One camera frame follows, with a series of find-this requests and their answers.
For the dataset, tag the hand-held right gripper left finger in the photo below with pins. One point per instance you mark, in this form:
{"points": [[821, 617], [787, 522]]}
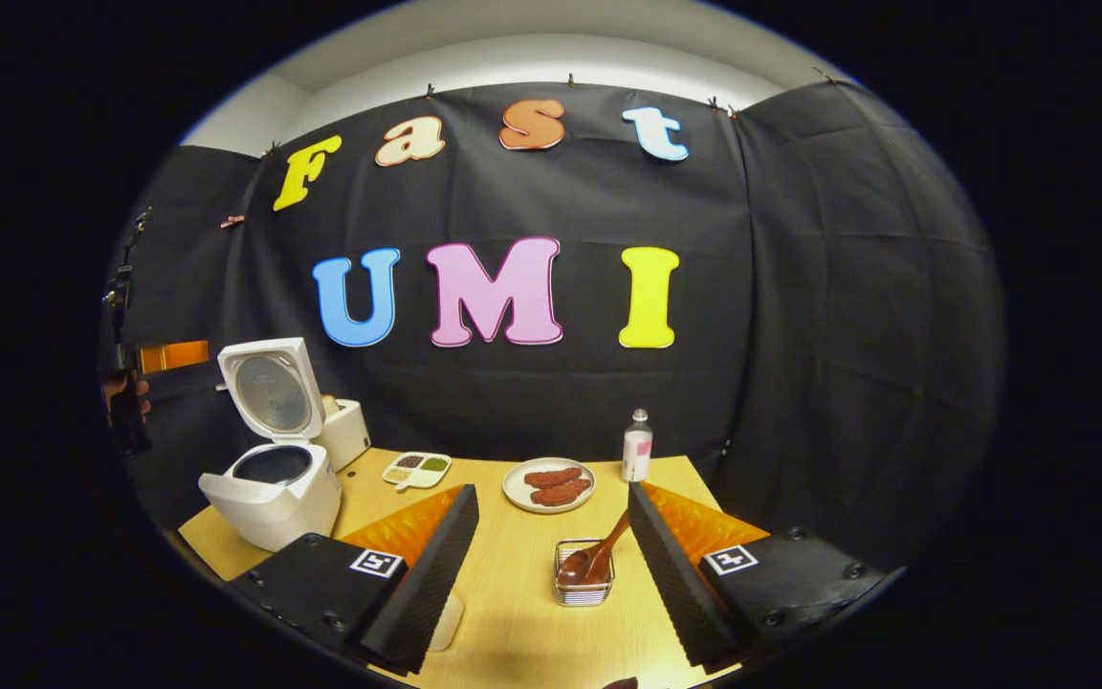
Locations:
{"points": [[431, 584]]}

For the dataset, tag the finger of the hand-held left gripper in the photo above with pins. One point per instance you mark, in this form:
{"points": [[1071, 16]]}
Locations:
{"points": [[178, 356]]}

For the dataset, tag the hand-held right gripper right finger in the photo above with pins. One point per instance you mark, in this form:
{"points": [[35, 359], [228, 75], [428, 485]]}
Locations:
{"points": [[675, 584]]}

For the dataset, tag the brown wooden spoon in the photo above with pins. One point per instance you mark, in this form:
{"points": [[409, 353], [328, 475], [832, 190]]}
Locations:
{"points": [[584, 565]]}

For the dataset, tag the white rice cooker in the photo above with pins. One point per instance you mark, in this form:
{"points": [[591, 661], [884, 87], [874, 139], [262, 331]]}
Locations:
{"points": [[274, 507]]}

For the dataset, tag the white divided bean dish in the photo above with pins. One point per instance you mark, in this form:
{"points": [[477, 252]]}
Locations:
{"points": [[417, 471]]}

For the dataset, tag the white round plate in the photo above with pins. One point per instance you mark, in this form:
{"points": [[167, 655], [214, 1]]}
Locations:
{"points": [[516, 493]]}

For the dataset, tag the small pink label bottle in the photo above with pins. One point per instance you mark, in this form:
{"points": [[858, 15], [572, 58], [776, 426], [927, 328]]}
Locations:
{"points": [[637, 450]]}

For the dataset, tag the red meat piece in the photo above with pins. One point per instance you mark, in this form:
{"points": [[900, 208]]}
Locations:
{"points": [[562, 493], [553, 477]]}

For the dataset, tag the toasted bread slice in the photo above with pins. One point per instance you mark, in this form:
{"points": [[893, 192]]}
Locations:
{"points": [[329, 405]]}

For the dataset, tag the white toaster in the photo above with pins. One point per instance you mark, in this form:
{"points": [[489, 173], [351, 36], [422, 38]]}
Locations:
{"points": [[350, 435]]}

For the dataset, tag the black backdrop cloth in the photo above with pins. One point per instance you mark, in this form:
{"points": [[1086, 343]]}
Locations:
{"points": [[800, 335]]}

